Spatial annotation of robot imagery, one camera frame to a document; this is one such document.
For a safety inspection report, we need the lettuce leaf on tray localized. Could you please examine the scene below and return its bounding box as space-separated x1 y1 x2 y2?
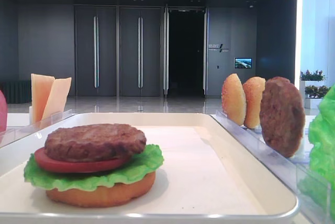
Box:
24 144 164 192

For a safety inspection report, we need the meat patty on tray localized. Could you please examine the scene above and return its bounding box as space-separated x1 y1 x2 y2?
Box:
44 124 147 162

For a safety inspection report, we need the standing meat patty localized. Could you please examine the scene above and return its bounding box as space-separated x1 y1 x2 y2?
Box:
260 76 305 158

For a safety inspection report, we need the tomato slice on tray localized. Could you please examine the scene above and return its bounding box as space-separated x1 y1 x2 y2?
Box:
34 148 131 173

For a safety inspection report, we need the standing red tomato slice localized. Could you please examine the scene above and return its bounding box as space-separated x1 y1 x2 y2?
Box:
0 91 8 132

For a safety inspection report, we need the standing lettuce leaf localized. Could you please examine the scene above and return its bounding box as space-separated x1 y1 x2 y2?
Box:
298 87 334 214

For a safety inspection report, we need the standing bun far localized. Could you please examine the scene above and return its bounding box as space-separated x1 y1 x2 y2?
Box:
221 73 247 126

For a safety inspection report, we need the standing bun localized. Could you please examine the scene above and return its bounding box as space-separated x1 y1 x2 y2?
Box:
243 76 265 129
221 73 247 126

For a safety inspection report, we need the standing bun near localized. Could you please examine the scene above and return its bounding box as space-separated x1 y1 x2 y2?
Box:
243 76 265 129

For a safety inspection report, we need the bottom bun on tray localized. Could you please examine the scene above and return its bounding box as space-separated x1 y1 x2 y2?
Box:
46 172 156 208

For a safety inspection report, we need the white metal tray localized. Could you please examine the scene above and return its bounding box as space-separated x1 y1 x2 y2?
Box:
1 113 300 223

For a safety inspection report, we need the flower planter box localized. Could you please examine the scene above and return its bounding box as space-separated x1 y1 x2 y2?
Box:
300 70 330 109

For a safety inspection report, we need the wall display screen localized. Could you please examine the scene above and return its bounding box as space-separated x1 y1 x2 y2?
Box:
234 58 252 69

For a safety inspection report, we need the left long clear rail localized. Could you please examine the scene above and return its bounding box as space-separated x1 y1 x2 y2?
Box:
1 109 74 148

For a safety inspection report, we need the long clear rail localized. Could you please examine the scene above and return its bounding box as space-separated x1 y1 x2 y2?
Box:
212 111 334 223
1 109 74 148

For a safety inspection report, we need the right long clear rail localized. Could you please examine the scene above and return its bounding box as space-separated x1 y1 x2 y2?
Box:
212 111 334 223

